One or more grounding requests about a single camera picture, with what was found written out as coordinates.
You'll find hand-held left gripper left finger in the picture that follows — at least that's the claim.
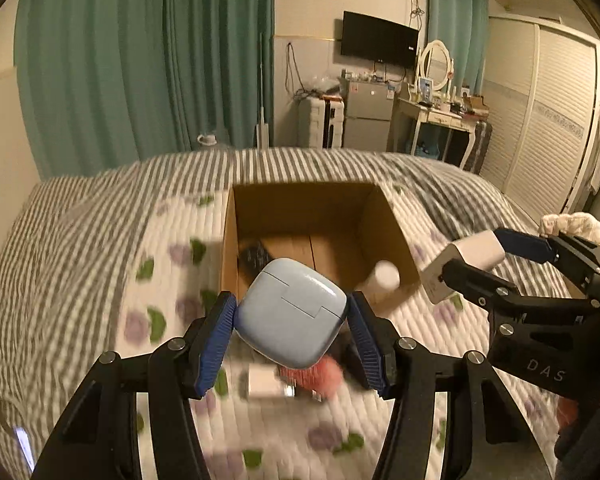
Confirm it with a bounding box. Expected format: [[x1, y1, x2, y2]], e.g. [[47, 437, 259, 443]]
[[32, 291, 238, 480]]

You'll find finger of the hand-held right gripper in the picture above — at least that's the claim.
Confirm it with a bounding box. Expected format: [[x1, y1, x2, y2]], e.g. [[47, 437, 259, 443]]
[[441, 257, 597, 322], [494, 228, 600, 291]]

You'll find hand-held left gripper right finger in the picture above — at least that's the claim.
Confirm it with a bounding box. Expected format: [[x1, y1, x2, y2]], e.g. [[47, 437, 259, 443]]
[[347, 291, 556, 480]]

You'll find white power adapter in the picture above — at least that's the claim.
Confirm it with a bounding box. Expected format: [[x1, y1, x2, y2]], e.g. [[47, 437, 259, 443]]
[[421, 231, 507, 305]]

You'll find light blue earbuds case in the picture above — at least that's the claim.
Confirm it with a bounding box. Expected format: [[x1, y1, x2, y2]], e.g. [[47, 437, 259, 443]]
[[237, 258, 349, 368]]

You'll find brown cardboard box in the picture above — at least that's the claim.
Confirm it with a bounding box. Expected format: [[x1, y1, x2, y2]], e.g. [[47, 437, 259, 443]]
[[219, 182, 422, 313]]

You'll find pink fluffy ball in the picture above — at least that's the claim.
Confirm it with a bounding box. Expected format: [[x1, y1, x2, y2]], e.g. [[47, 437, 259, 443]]
[[280, 356, 347, 394]]

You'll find white fluffy cloth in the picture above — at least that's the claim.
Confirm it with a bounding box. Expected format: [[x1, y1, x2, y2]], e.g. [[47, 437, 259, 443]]
[[539, 211, 600, 257]]

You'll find small white box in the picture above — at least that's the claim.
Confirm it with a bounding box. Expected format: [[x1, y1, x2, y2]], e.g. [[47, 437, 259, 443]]
[[245, 362, 292, 401]]

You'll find white round bottle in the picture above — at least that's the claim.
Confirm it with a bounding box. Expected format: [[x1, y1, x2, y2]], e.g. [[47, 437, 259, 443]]
[[364, 260, 401, 297]]

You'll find black remote control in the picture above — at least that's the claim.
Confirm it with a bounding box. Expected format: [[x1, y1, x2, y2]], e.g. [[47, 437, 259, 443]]
[[237, 242, 274, 282]]

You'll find black suitcase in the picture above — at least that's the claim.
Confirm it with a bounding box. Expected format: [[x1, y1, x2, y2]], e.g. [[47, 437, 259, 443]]
[[471, 120, 494, 177]]

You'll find white floral quilt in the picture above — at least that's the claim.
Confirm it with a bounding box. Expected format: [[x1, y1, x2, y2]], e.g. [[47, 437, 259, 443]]
[[122, 187, 576, 480]]

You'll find white louvred wardrobe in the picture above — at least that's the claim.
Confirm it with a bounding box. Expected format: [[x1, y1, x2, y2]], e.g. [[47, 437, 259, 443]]
[[479, 14, 600, 218]]

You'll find grey striped blanket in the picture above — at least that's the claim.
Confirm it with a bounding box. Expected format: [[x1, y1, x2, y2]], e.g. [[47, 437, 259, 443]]
[[0, 147, 576, 480]]

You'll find white vanity table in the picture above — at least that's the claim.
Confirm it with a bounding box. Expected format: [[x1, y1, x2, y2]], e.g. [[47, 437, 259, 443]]
[[389, 96, 488, 168]]

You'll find silver small fridge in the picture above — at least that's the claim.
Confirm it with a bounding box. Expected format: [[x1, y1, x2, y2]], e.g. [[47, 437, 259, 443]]
[[343, 79, 396, 150]]

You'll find white oval mirror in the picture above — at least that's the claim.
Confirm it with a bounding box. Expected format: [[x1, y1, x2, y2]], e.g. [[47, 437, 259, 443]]
[[416, 40, 455, 92]]

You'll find white suitcase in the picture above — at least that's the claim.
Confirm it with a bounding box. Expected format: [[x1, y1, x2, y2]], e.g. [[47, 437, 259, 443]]
[[299, 95, 347, 149]]

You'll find narrow green curtain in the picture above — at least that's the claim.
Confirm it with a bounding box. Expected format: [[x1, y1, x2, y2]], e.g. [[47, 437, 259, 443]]
[[426, 0, 490, 96]]

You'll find white mop pole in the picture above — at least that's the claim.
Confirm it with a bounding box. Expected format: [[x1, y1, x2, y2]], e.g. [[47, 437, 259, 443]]
[[254, 32, 272, 149]]

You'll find wide green curtain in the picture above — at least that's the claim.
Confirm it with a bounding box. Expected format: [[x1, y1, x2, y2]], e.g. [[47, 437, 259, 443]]
[[14, 0, 276, 181]]

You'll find black wall television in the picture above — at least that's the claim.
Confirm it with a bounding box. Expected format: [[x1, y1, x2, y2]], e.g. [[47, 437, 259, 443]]
[[340, 10, 420, 68]]

